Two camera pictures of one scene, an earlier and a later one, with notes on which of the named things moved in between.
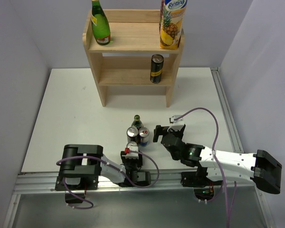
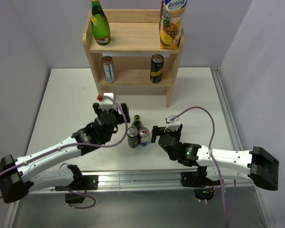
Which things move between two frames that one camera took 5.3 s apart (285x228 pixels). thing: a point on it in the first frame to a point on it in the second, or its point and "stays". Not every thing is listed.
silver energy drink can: x=131 y=144 to x=107 y=61
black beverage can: x=132 y=134 stays
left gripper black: x=138 y=161 to x=119 y=118
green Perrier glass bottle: x=99 y=23 stays
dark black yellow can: x=156 y=68 stays
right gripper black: x=159 y=130 stays
